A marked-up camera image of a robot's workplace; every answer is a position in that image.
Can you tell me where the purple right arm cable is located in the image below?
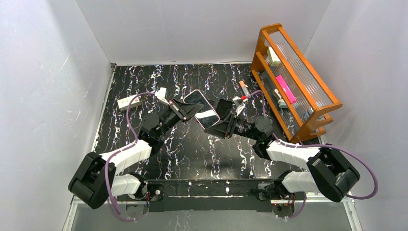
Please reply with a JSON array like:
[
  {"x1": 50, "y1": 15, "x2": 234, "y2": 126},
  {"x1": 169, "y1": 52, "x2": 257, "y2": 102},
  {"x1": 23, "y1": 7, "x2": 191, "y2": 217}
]
[{"x1": 245, "y1": 90, "x2": 379, "y2": 220}]

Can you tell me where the white grey small device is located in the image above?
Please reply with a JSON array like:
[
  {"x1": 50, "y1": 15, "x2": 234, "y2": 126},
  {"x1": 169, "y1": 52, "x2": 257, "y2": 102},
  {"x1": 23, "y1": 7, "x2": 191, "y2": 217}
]
[{"x1": 273, "y1": 89, "x2": 288, "y2": 109}]

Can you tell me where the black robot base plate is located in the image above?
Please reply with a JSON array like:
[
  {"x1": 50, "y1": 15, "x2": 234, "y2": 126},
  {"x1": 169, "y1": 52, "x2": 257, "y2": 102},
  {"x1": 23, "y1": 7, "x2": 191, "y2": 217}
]
[{"x1": 119, "y1": 179, "x2": 300, "y2": 217}]

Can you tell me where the orange wooden shelf rack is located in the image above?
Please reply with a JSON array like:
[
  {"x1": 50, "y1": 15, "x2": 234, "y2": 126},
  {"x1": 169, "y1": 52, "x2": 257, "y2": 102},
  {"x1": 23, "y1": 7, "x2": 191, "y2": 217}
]
[{"x1": 251, "y1": 24, "x2": 342, "y2": 143}]

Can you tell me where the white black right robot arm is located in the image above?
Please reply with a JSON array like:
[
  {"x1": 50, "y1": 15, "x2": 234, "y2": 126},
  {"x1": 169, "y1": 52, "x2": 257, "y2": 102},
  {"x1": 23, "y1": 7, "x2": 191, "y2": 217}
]
[{"x1": 204, "y1": 115, "x2": 360, "y2": 202}]

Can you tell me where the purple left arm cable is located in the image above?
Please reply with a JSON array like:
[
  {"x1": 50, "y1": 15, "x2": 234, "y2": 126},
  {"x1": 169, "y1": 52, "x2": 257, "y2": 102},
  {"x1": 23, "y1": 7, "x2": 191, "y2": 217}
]
[{"x1": 104, "y1": 92, "x2": 157, "y2": 222}]

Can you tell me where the pink flat box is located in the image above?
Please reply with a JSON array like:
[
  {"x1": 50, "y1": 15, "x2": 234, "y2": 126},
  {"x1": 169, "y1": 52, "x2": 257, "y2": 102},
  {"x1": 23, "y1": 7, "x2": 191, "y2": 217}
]
[{"x1": 276, "y1": 75, "x2": 297, "y2": 104}]

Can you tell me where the pink cased smartphone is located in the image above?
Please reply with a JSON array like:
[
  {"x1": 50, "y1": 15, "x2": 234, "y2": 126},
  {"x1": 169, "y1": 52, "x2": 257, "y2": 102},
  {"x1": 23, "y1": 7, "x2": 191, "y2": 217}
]
[{"x1": 183, "y1": 90, "x2": 220, "y2": 129}]

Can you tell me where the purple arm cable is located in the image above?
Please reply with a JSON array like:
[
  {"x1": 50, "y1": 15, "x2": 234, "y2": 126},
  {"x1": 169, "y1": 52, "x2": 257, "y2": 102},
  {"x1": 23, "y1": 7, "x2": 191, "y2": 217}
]
[
  {"x1": 104, "y1": 92, "x2": 157, "y2": 222},
  {"x1": 245, "y1": 90, "x2": 379, "y2": 220}
]

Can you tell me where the black phone case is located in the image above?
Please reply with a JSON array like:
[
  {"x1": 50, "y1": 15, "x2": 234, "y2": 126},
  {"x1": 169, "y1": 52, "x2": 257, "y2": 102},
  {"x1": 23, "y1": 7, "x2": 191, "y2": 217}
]
[{"x1": 216, "y1": 99, "x2": 234, "y2": 124}]

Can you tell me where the white red small box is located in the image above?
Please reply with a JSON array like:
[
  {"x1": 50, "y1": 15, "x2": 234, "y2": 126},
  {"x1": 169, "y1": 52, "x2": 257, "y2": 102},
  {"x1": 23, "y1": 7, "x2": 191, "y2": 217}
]
[{"x1": 117, "y1": 95, "x2": 141, "y2": 112}]

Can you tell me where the orange grey marker pen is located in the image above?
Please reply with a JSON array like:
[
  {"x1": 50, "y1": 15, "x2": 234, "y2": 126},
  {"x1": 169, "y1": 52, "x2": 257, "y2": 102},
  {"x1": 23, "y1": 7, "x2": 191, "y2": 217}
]
[{"x1": 239, "y1": 80, "x2": 250, "y2": 98}]

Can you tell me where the cream white box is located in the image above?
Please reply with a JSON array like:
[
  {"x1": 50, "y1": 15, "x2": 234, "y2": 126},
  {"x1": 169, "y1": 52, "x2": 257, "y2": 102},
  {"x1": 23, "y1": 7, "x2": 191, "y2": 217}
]
[{"x1": 266, "y1": 46, "x2": 282, "y2": 67}]

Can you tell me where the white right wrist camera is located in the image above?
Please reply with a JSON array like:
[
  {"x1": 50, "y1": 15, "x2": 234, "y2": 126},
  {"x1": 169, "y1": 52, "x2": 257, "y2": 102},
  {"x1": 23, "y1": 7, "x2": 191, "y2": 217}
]
[{"x1": 232, "y1": 96, "x2": 247, "y2": 116}]

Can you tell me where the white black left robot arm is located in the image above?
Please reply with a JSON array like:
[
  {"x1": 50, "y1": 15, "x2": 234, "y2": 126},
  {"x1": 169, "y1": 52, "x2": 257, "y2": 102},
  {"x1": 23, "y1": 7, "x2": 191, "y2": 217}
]
[{"x1": 68, "y1": 99, "x2": 204, "y2": 210}]

